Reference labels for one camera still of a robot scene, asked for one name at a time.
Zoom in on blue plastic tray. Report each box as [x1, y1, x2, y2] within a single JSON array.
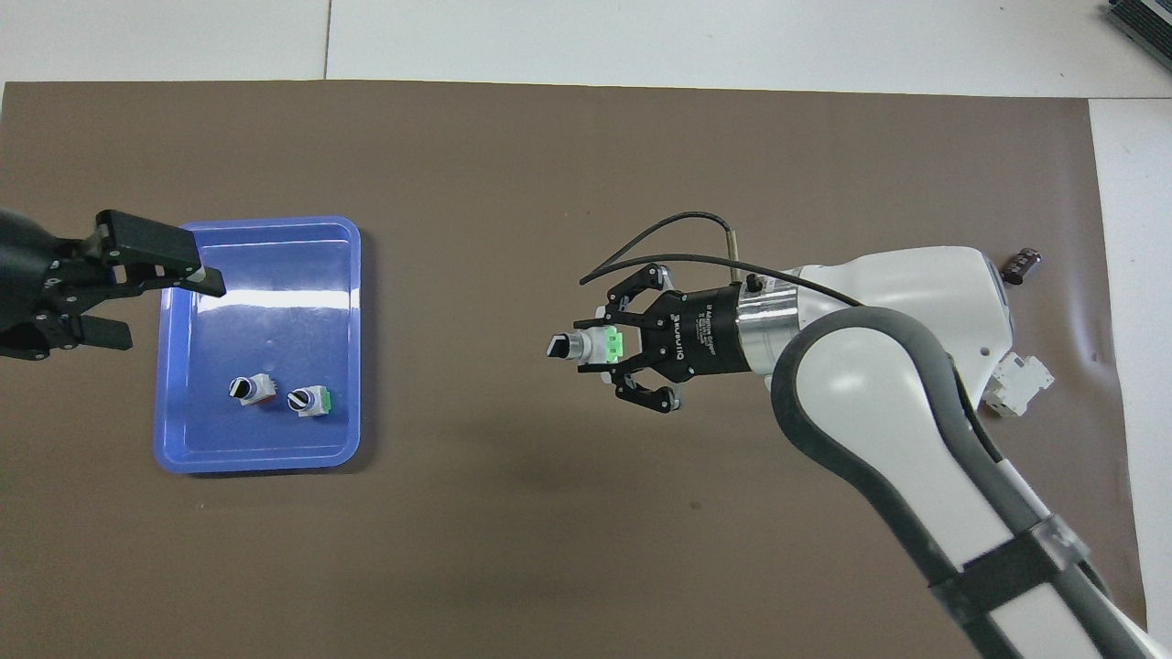
[[153, 216, 363, 474]]

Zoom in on selector switch dark green base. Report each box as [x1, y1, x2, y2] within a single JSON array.
[[287, 384, 334, 419]]

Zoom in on small dark terminal block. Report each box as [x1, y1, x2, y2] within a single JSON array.
[[1001, 246, 1044, 286]]

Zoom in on white selector switch, right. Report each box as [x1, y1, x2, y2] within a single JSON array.
[[228, 373, 278, 410]]

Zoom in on white circuit breaker red lever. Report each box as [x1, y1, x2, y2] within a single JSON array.
[[982, 352, 1056, 418]]

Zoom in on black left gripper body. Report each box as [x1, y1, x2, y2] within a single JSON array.
[[0, 209, 67, 336]]

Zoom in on dark ribbed metal device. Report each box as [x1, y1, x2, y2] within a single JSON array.
[[1102, 0, 1172, 70]]

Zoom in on selector switch light green base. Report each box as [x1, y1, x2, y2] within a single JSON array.
[[547, 327, 626, 366]]

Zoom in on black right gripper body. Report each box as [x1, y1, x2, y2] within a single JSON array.
[[640, 283, 754, 384]]

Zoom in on brown table mat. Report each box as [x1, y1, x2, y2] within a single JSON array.
[[0, 81, 1153, 659]]

